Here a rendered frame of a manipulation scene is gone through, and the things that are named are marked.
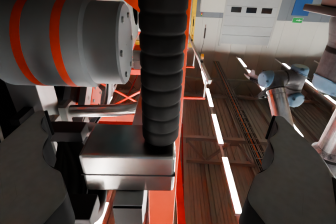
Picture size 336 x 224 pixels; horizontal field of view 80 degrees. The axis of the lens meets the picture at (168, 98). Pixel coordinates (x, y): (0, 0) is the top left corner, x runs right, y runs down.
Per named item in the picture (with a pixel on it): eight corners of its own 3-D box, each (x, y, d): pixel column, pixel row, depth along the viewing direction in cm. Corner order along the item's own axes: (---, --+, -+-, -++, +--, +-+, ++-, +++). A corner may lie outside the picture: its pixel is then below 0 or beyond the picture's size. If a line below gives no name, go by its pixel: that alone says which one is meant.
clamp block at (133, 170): (76, 155, 18) (85, 193, 21) (176, 157, 18) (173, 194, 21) (93, 122, 23) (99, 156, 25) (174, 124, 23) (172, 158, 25)
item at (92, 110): (55, 106, 40) (67, 146, 45) (154, 108, 40) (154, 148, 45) (86, 72, 55) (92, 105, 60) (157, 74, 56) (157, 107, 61)
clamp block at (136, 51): (131, 50, 48) (133, 70, 50) (170, 51, 48) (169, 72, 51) (134, 44, 52) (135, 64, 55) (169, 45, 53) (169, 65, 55)
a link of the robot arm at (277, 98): (275, 183, 86) (252, 75, 97) (297, 180, 88) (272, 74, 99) (296, 189, 75) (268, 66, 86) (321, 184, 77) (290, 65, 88)
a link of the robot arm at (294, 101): (309, 92, 93) (302, 108, 97) (291, 82, 102) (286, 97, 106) (294, 93, 91) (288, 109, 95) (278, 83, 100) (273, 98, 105)
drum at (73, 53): (-75, -8, 23) (-23, 100, 30) (114, -1, 23) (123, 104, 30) (9, -11, 35) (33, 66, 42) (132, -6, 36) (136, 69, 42)
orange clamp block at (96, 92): (63, 103, 57) (76, 110, 66) (91, 103, 58) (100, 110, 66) (67, 80, 59) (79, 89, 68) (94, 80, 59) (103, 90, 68)
